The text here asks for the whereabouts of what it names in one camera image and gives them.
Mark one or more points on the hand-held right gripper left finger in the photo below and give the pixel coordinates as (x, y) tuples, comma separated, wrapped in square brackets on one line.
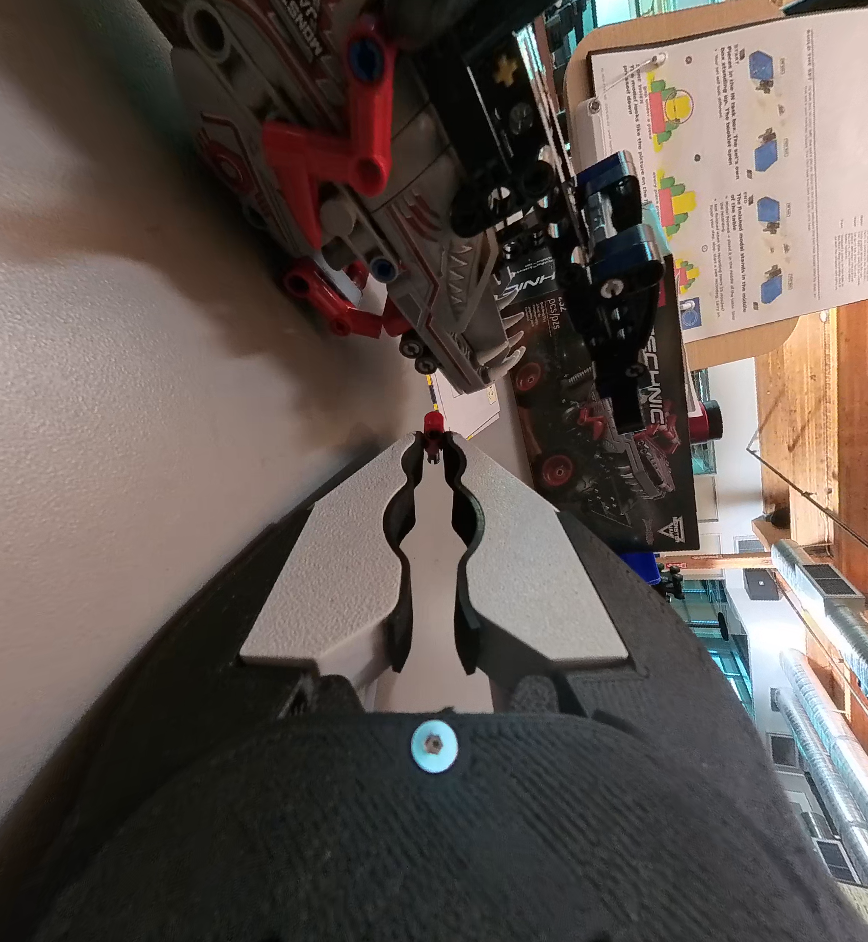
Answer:
[(323, 581)]

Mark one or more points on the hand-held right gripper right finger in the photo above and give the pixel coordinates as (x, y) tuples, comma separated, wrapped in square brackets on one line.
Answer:
[(544, 589)]

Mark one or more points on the small red brick pin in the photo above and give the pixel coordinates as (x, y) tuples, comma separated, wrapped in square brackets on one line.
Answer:
[(434, 423)]

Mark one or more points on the grey red toy brick truck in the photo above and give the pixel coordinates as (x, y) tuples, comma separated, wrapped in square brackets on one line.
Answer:
[(441, 294)]

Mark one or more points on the black toy set box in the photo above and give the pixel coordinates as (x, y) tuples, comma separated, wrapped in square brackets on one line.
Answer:
[(610, 500)]

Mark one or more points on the toy instruction booklet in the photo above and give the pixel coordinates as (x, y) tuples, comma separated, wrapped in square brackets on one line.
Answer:
[(470, 412)]

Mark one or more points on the dark red tumbler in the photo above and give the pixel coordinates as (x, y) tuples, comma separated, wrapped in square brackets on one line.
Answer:
[(706, 421)]

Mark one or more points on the printed instruction sheet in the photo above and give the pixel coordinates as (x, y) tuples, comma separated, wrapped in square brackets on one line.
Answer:
[(809, 184)]

